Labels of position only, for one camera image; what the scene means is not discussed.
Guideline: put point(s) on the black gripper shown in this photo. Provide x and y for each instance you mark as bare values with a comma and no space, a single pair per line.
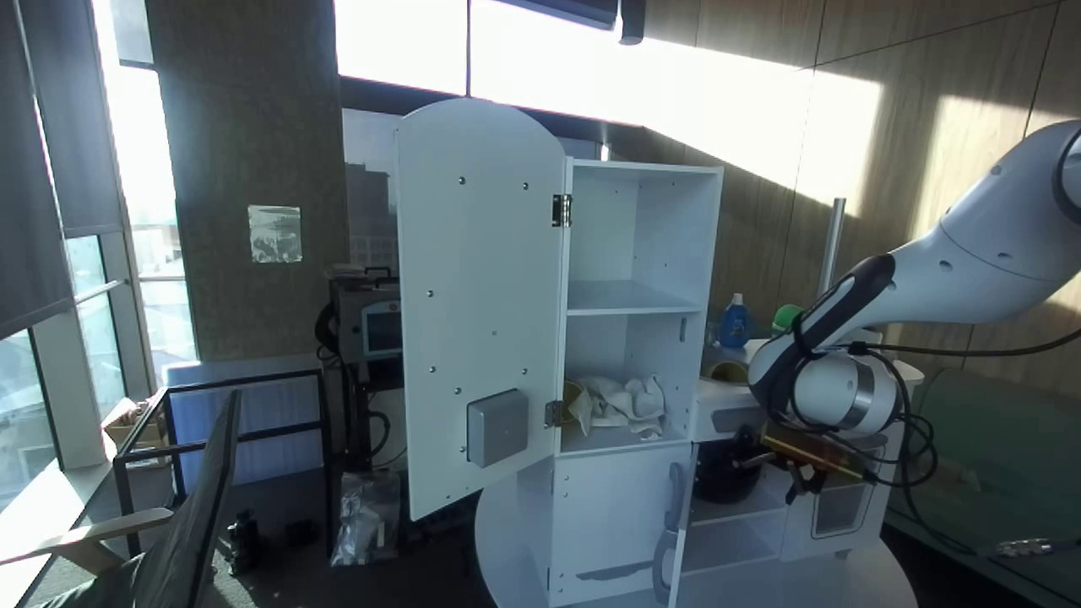
828,488

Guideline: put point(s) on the black bowl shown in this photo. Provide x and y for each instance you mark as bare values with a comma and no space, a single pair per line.
728,473

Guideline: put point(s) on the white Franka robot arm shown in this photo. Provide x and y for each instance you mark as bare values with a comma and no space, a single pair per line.
966,259

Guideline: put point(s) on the yellow toy in sink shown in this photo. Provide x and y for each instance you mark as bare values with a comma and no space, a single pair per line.
728,368

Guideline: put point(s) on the narrow white cabinet door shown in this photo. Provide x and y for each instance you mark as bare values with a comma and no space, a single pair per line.
610,519

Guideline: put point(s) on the grey box on door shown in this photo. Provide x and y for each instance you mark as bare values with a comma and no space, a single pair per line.
496,428

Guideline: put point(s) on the metal door hinge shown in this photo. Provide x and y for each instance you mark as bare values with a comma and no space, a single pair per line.
561,210

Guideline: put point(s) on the tall white rounded cupboard door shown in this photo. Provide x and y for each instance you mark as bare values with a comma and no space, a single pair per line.
477,305

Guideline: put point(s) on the grey drawer front panel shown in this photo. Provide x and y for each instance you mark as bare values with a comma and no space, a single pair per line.
738,419

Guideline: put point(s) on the green toy food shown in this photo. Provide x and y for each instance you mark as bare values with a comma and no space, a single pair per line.
784,318

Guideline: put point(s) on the blue soap bottle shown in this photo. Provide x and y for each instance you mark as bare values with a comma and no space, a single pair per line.
735,324

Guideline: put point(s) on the white crumpled cloth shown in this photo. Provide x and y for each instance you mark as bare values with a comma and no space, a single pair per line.
620,404

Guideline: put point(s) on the grey metal pole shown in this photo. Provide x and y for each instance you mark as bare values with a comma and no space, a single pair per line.
832,259

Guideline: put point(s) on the white toy kitchen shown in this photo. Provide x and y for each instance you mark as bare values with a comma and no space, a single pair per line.
644,224

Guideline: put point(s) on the clear plastic bag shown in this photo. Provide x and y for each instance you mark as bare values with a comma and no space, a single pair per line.
367,519

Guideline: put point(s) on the grey machine with screen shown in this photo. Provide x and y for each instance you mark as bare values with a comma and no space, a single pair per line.
367,324

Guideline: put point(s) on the wooden folding chair dark fabric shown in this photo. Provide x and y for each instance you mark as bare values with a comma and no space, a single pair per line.
190,509

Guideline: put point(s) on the cardboard box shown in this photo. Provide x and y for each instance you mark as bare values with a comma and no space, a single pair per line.
137,425

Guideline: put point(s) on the dark roller blind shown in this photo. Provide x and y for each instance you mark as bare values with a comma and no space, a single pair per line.
95,113
33,171

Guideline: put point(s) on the black metal rail frame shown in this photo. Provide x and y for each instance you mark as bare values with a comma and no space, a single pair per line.
246,381

